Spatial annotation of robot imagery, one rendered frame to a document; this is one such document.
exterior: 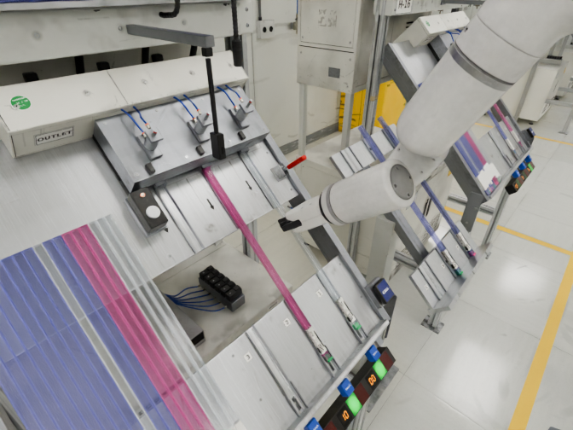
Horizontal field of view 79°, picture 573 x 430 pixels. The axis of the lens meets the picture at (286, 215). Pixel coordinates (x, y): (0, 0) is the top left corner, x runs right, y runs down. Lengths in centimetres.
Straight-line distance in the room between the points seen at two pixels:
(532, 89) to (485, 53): 457
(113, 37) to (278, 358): 67
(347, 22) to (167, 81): 100
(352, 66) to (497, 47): 118
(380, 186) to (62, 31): 56
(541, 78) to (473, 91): 453
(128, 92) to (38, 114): 15
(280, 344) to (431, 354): 118
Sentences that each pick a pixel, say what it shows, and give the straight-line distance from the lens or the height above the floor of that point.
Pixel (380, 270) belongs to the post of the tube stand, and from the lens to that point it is 121.
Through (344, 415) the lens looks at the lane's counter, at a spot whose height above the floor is 66.
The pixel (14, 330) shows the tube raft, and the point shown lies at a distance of 65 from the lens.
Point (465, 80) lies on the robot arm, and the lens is 49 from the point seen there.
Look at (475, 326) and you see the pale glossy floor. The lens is 204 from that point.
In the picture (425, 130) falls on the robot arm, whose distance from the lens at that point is 52.
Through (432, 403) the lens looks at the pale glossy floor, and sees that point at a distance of 171.
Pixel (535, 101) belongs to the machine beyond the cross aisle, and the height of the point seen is 27.
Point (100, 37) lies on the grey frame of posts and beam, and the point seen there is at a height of 133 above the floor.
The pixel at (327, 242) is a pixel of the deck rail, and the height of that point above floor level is 87.
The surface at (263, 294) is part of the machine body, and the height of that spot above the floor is 62.
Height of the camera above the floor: 141
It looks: 34 degrees down
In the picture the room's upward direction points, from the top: straight up
